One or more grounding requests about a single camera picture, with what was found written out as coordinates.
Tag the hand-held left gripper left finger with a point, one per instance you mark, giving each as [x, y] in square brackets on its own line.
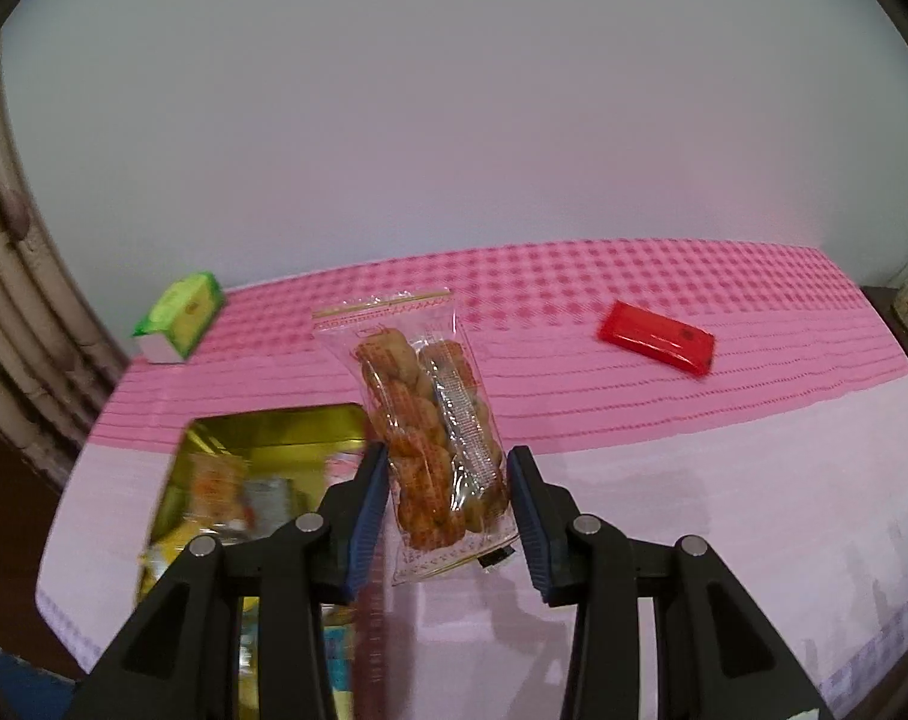
[368, 517]

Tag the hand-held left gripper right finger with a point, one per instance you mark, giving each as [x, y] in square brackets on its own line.
[533, 525]

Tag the clear fried twist snack packet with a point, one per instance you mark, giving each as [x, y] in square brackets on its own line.
[424, 450]

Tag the gold metal tin box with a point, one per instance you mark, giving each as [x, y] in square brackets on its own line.
[274, 435]

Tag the light blue snack packet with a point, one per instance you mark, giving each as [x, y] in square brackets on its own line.
[338, 652]

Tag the small clear fried snack packet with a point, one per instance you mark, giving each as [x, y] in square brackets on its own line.
[214, 487]

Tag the pink checked tablecloth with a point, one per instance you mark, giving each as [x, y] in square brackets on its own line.
[649, 465]

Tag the red snack packet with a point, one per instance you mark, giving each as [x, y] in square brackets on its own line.
[656, 334]

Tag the green tissue box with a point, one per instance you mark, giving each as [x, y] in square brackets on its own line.
[188, 307]

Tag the blue foam mat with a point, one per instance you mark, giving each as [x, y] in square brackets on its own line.
[12, 656]

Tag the beige patterned curtain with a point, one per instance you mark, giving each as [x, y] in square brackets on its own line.
[19, 300]

